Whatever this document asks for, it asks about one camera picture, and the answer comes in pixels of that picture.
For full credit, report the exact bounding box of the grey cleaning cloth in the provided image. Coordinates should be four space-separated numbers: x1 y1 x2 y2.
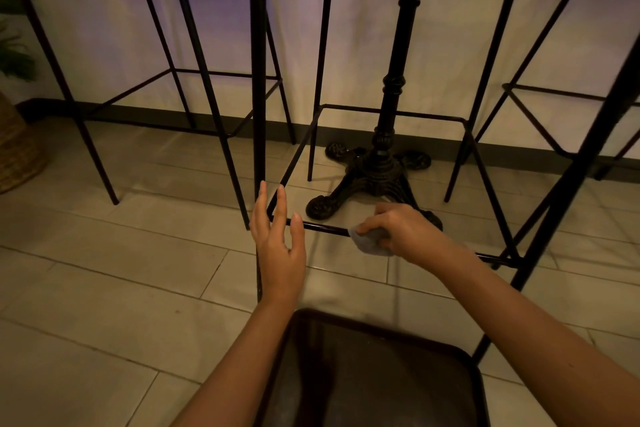
348 226 394 258

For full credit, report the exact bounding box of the black metal bar stool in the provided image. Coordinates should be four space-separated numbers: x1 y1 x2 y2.
246 0 640 365
0 0 297 232
472 0 640 183

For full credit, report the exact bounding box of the green potted plant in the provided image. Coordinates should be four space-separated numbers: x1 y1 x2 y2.
0 0 39 83

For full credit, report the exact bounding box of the dark brown square seat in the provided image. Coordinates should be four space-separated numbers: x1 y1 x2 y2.
254 309 491 427

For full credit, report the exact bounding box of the person's left hand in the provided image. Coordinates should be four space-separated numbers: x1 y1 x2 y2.
249 180 307 308

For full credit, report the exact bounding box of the black cast iron table pedestal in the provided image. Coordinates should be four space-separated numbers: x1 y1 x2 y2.
305 0 444 233

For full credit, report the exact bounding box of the person's right forearm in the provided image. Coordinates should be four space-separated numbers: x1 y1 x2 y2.
427 242 640 427

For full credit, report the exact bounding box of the person's left forearm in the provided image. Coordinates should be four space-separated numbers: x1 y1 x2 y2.
170 302 297 427

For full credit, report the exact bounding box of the woven wicker basket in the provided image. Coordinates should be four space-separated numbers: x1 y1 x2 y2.
0 90 49 195

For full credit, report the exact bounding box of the person's right hand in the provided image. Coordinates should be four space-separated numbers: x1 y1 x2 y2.
355 202 454 273

